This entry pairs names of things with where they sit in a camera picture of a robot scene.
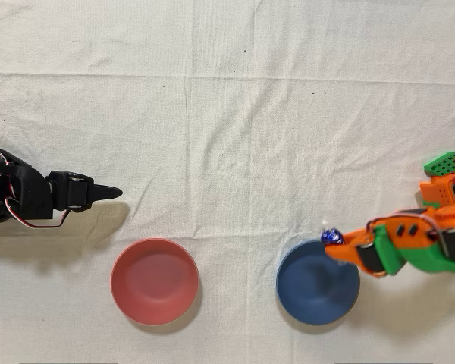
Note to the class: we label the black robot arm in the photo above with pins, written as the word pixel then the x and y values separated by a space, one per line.
pixel 30 189

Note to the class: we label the blue candy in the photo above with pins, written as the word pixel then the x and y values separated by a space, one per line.
pixel 331 236

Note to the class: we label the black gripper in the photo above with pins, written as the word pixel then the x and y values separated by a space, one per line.
pixel 76 194

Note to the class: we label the blue bowl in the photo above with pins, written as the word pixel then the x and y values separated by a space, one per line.
pixel 318 292

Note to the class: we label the pink bowl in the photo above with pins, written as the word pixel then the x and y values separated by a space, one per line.
pixel 154 281

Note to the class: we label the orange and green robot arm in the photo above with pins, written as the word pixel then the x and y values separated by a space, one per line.
pixel 409 229

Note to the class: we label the green gripper, black servo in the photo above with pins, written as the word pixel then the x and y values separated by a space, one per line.
pixel 368 256

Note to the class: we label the white tablecloth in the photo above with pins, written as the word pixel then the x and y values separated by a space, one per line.
pixel 227 151

